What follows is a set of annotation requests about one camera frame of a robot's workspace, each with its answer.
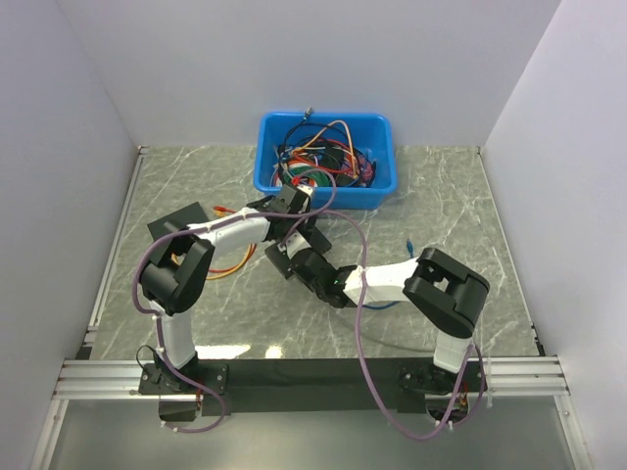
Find blue ethernet cable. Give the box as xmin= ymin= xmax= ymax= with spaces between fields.
xmin=362 ymin=239 xmax=417 ymax=310

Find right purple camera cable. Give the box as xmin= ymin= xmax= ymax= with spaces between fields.
xmin=281 ymin=210 xmax=486 ymax=441

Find tangled cables in bin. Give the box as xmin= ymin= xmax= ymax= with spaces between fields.
xmin=267 ymin=107 xmax=378 ymax=190

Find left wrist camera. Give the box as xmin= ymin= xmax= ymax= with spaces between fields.
xmin=291 ymin=179 xmax=315 ymax=198

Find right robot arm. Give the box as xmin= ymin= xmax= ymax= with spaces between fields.
xmin=279 ymin=247 xmax=490 ymax=396

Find aluminium rail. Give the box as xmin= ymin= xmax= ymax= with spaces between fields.
xmin=52 ymin=360 xmax=144 ymax=400

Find red ethernet cable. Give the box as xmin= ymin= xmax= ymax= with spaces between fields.
xmin=208 ymin=206 xmax=256 ymax=275

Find blue plastic bin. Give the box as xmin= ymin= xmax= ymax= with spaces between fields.
xmin=252 ymin=112 xmax=398 ymax=211

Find black base beam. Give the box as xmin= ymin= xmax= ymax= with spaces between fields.
xmin=138 ymin=357 xmax=458 ymax=421

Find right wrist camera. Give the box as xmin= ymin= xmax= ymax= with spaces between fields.
xmin=278 ymin=231 xmax=307 ymax=259

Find yellow ethernet cable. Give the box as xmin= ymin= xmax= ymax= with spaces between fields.
xmin=205 ymin=211 xmax=259 ymax=281

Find black network switch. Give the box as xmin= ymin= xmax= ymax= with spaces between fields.
xmin=265 ymin=228 xmax=332 ymax=279
xmin=147 ymin=202 xmax=209 ymax=241

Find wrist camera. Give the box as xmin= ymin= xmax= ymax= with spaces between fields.
xmin=291 ymin=179 xmax=315 ymax=198
xmin=278 ymin=231 xmax=307 ymax=259

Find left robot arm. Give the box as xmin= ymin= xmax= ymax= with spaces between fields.
xmin=131 ymin=183 xmax=330 ymax=394

